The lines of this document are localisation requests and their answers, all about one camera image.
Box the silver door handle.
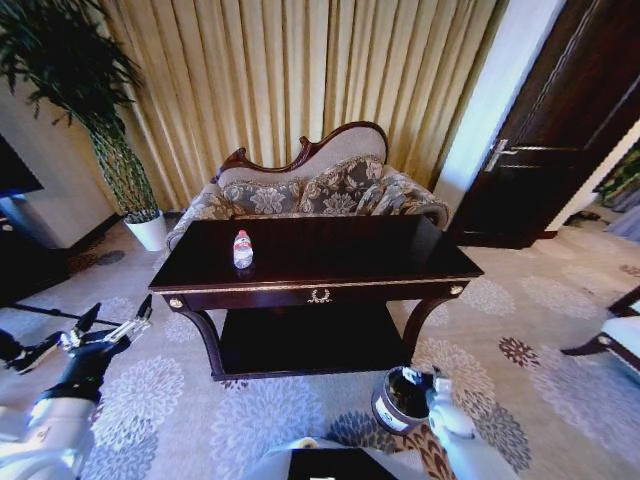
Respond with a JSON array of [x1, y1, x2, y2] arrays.
[[483, 139, 519, 174]]

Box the dark low cabinet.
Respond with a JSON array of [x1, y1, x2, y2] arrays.
[[0, 193, 126, 307]]

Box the white robot front shell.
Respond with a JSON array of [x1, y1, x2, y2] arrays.
[[259, 436, 419, 480]]

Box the dark wooden door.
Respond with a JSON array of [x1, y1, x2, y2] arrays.
[[443, 0, 640, 250]]

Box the dark wooden white-seat chair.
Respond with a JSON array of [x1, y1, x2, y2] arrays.
[[559, 283, 640, 382]]

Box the large floral cushion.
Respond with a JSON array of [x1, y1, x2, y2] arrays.
[[298, 155, 390, 217]]

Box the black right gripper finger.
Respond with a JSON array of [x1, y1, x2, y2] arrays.
[[401, 367, 430, 389]]

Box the clear plastic water bottle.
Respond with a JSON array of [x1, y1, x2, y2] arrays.
[[232, 229, 256, 270]]

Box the small floral cushion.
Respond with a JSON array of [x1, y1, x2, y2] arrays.
[[222, 180, 304, 219]]

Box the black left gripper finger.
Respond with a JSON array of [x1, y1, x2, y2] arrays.
[[102, 293, 154, 346], [58, 302, 104, 351]]

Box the brown round trash bin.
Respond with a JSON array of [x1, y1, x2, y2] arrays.
[[370, 365, 437, 434]]

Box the black floor cable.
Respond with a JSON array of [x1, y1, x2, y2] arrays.
[[11, 301, 124, 329]]

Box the floral upholstered chaise sofa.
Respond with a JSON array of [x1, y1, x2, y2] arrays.
[[164, 120, 451, 252]]

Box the white plant pot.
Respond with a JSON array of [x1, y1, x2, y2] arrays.
[[122, 208, 169, 253]]

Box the black flat screen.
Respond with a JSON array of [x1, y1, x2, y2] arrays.
[[0, 132, 46, 197]]

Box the tall green potted plant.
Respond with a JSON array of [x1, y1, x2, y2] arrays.
[[0, 0, 162, 224]]

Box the dark wooden console table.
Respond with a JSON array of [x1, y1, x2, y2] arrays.
[[148, 214, 485, 384]]

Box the golden pleated curtain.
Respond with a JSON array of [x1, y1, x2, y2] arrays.
[[94, 0, 512, 214]]

